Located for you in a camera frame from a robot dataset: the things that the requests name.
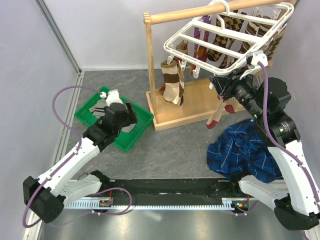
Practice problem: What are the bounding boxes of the beige sock maroon purple stripes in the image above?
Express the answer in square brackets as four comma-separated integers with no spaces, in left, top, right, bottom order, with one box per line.
[159,57,185,106]

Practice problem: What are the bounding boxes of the white plastic clip hanger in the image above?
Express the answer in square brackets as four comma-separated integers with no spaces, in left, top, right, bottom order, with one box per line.
[161,2,294,78]

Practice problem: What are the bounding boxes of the cream brown striped sock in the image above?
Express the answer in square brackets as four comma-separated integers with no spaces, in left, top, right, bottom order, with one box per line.
[238,21,271,54]

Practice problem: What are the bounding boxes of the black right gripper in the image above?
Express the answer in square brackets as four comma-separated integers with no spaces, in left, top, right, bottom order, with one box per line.
[210,65,266,120]

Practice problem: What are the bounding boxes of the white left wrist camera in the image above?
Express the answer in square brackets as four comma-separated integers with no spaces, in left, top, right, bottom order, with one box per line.
[99,89,124,107]

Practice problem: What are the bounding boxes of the blue plaid shirt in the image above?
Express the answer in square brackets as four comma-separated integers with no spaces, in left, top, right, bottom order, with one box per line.
[206,118,282,183]

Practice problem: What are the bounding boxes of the wooden clothes rack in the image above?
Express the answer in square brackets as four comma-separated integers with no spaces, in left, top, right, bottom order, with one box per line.
[143,0,295,131]

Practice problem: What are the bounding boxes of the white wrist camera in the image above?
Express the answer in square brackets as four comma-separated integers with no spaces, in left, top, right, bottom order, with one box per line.
[240,50,269,80]
[99,89,124,107]

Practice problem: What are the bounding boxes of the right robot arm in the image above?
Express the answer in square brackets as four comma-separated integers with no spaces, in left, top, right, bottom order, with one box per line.
[206,75,320,231]

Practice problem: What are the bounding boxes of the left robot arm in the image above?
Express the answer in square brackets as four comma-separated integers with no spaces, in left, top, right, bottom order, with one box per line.
[22,102,138,224]

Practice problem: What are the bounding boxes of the beige sock maroon toe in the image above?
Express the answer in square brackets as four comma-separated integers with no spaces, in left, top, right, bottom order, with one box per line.
[206,96,239,129]

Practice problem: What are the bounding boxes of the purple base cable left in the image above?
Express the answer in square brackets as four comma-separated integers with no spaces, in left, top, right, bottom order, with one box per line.
[46,187,133,227]

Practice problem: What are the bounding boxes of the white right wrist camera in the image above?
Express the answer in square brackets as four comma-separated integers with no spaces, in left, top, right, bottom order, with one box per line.
[240,50,269,80]

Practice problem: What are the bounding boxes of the green plastic tray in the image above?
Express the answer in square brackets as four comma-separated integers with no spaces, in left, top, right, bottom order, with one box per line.
[75,86,154,152]

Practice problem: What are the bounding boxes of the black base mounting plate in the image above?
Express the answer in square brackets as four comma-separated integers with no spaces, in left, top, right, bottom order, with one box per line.
[101,178,253,200]

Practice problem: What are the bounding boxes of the blue slotted cable duct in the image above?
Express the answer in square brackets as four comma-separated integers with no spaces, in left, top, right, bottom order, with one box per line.
[65,198,246,211]

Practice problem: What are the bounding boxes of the grey sock black stripes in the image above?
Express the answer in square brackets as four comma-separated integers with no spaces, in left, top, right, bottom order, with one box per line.
[89,99,108,119]

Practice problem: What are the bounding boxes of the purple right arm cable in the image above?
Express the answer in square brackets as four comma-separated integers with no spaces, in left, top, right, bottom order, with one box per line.
[257,61,320,240]

